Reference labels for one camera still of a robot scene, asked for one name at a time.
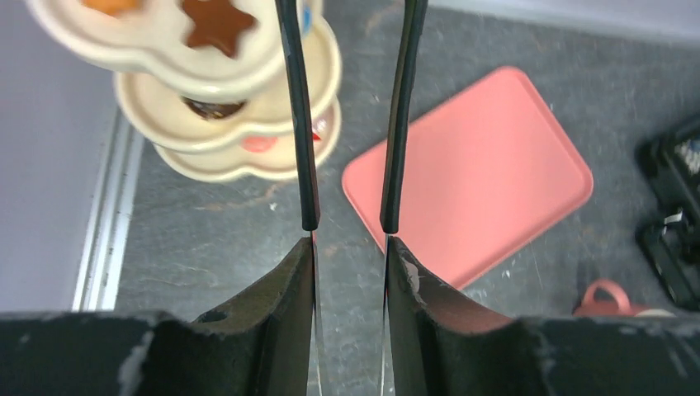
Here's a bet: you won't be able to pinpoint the pink mug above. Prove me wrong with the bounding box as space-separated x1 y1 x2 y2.
573 279 675 318

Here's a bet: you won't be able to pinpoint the blue donut toy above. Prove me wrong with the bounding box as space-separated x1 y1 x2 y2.
301 4 313 36

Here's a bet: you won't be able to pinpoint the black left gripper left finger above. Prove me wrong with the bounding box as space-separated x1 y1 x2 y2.
194 237 315 395

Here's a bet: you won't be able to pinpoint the chocolate donut toy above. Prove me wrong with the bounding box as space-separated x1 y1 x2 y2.
181 97 247 120

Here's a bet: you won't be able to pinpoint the orange flower cookie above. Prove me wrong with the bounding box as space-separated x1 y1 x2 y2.
81 0 143 17

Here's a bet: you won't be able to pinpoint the black poker chip case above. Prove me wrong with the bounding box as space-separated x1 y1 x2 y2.
636 115 699 312

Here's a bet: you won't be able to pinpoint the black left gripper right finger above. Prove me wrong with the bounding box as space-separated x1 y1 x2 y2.
385 237 523 395

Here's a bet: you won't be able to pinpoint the pink swirl cake toy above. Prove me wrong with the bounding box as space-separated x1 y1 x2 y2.
312 116 333 141

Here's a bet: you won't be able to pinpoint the pink serving tray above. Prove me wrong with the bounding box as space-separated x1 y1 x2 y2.
341 66 595 290

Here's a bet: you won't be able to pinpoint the black metal food tongs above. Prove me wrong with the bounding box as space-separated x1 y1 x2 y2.
275 0 429 396

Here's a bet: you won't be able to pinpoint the cream three-tier dessert stand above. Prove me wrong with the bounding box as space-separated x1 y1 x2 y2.
24 0 343 184

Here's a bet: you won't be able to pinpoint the brown star cookie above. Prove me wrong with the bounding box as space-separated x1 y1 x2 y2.
181 0 258 59

